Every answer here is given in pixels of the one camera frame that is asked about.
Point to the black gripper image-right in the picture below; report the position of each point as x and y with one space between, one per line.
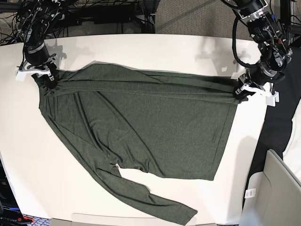
240 94

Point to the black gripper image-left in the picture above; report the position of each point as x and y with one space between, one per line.
49 82

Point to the dark green long-sleeve shirt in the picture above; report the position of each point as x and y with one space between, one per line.
172 125

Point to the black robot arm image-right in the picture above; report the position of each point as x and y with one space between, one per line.
274 49

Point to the black garment on right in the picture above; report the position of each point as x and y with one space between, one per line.
278 124

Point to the white price tag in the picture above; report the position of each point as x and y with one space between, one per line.
250 193

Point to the grey plastic bin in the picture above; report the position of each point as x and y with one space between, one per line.
278 196

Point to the black box with orange logo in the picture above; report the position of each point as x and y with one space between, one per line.
10 214

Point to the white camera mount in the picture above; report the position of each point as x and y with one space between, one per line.
268 91
42 71

